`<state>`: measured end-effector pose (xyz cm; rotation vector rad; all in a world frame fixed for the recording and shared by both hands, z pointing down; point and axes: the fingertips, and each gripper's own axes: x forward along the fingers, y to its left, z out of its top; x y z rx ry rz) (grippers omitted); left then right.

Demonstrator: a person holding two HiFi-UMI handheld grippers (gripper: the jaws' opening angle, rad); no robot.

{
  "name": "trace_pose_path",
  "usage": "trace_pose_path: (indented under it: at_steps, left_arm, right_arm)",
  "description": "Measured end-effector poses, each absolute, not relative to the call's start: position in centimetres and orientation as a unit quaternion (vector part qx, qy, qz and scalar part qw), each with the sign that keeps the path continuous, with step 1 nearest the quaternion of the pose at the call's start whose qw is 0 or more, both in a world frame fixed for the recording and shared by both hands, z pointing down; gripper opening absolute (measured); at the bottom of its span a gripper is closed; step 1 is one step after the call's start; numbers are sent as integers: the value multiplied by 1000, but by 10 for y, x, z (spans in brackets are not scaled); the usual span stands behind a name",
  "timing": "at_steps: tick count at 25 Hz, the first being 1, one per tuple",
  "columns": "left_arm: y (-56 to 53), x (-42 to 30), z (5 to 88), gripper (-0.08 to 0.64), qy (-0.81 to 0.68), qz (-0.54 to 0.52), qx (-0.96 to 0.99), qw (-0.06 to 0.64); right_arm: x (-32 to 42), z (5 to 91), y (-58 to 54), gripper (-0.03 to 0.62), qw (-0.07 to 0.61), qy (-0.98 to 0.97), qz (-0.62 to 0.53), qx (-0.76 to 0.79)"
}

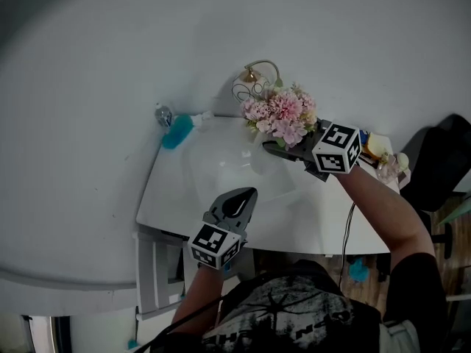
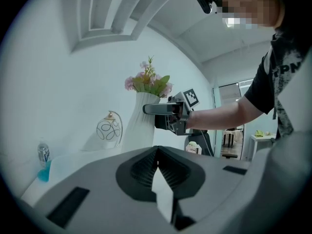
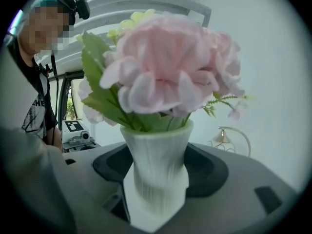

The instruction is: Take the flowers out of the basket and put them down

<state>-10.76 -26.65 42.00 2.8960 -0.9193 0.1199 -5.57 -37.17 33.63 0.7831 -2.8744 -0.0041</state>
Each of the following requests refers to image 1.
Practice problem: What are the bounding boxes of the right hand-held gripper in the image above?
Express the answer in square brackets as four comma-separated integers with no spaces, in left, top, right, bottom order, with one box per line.
[261,119,364,182]

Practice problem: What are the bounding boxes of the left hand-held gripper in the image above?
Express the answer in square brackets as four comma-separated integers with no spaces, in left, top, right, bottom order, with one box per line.
[187,187,259,271]

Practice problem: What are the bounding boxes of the pink flowers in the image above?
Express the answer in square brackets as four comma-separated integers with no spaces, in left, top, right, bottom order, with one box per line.
[239,82,319,151]

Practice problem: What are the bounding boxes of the person's right forearm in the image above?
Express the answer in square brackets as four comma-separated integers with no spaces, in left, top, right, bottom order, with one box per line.
[336,164,437,270]

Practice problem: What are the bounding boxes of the person's left forearm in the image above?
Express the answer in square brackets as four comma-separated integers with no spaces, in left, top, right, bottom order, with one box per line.
[171,261,226,335]

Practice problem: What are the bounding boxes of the white drawer cabinet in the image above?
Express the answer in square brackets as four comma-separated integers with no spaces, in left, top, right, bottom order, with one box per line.
[132,229,188,321]

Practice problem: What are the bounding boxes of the clear glass bottle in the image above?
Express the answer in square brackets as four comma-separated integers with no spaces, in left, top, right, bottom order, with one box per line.
[375,151,412,184]

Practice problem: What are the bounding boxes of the person's black printed t-shirt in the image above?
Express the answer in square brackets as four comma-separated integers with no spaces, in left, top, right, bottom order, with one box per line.
[161,252,448,353]

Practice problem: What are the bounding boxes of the teal fluffy item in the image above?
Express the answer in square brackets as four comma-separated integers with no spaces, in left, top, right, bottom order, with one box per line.
[348,257,369,283]

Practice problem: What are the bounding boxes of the black office chair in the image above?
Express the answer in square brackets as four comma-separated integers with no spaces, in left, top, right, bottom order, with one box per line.
[399,113,471,259]

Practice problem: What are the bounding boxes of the dark framed window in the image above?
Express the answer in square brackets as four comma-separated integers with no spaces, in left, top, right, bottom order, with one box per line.
[20,313,73,353]

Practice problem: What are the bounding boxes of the black cable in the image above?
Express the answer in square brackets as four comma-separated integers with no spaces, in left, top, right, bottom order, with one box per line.
[338,202,357,296]

